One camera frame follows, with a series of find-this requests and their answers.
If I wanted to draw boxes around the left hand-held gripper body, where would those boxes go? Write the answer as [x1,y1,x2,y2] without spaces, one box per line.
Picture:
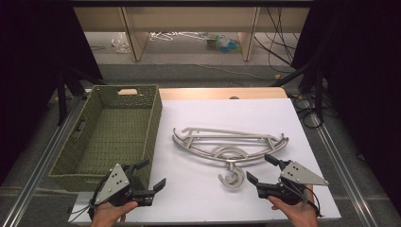
[94,163,156,208]

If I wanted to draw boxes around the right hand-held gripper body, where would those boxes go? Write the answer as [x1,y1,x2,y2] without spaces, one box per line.
[255,160,330,206]

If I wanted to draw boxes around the green woven basket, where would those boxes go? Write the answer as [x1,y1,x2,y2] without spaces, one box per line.
[48,84,164,193]

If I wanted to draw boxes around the grey plastic clothes hanger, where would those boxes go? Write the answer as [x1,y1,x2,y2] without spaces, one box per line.
[171,128,290,192]
[172,127,289,191]

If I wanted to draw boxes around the person's left hand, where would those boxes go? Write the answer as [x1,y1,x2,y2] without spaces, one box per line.
[90,201,139,227]

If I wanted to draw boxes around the person's right hand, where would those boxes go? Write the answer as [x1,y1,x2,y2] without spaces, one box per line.
[268,184,320,227]

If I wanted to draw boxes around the black metal stand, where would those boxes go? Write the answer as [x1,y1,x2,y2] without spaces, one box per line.
[56,66,105,127]
[270,61,326,125]

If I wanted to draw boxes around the black curtain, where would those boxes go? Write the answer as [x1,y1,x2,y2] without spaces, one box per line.
[290,0,401,217]
[0,0,104,187]

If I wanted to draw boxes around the clear plastic bag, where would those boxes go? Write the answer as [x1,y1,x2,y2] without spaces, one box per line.
[110,31,132,54]

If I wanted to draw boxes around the colourful plastic clutter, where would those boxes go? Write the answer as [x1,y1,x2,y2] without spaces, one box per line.
[204,33,242,54]

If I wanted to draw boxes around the white hangers on floor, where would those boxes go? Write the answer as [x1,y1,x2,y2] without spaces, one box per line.
[148,30,206,43]

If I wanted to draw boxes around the beige desk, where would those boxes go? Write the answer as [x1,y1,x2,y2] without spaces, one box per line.
[73,7,310,62]

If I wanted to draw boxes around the left hand-held gripper cable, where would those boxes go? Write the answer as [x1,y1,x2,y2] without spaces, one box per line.
[69,174,112,222]

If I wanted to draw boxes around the hand-held gripper cable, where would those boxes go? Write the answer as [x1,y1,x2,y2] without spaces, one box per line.
[69,174,112,222]
[278,177,323,218]

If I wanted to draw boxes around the right hand-held gripper cable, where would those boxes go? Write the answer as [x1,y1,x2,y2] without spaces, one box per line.
[278,177,323,218]

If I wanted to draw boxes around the aluminium rail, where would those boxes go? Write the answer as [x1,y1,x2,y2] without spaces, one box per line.
[309,113,380,227]
[0,94,87,227]

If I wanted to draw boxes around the coiled black cables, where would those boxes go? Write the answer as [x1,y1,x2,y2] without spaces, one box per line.
[291,94,326,130]

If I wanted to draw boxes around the hanging black cables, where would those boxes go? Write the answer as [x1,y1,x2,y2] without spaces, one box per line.
[253,7,301,67]

